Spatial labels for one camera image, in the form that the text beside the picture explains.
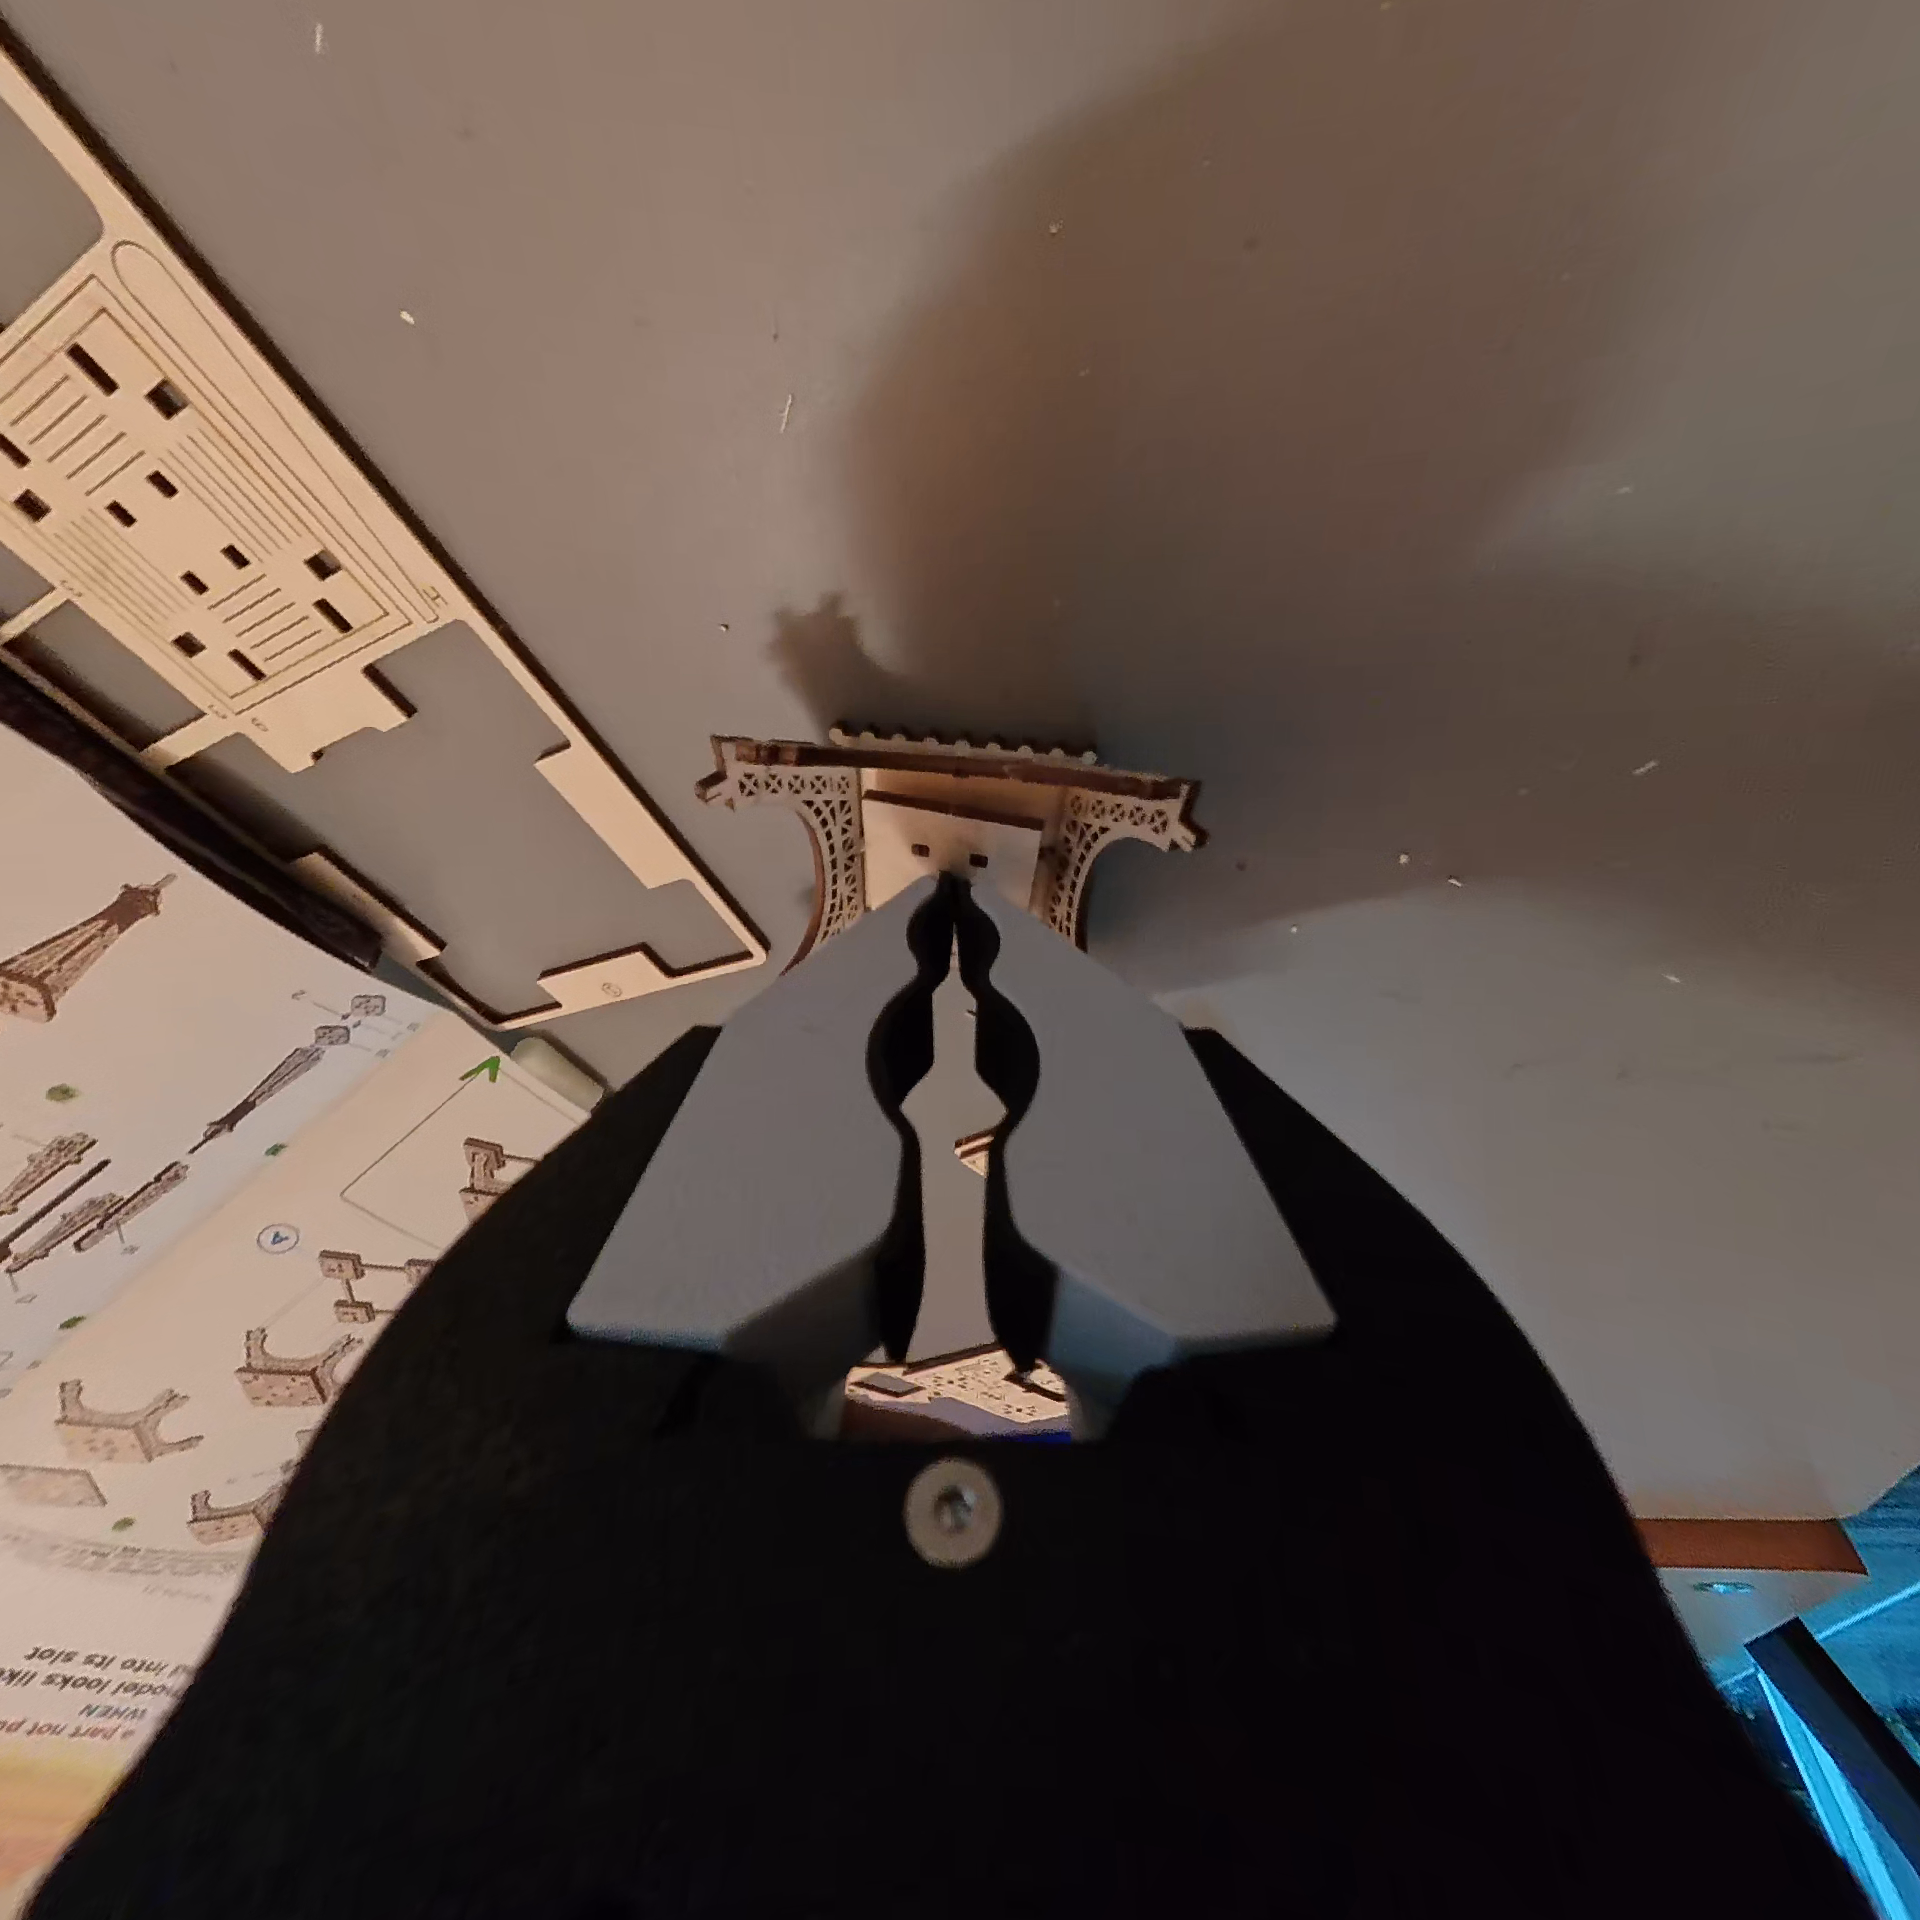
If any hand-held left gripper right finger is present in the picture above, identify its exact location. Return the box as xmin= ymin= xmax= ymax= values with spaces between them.
xmin=958 ymin=880 xmax=1339 ymax=1437

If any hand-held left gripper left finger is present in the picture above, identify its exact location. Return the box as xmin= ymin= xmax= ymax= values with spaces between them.
xmin=564 ymin=874 xmax=958 ymax=1437

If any square wooden plate with holes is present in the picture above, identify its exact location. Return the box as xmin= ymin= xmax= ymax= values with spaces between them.
xmin=861 ymin=786 xmax=1052 ymax=904

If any small white block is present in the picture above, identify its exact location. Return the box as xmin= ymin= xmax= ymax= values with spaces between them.
xmin=507 ymin=1030 xmax=615 ymax=1109

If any paper assembly instruction sheet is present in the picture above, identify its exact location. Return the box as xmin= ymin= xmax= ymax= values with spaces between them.
xmin=0 ymin=721 xmax=594 ymax=1818

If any cut-out wooden parts sheet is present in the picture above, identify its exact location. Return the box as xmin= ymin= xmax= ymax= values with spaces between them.
xmin=0 ymin=36 xmax=774 ymax=1038

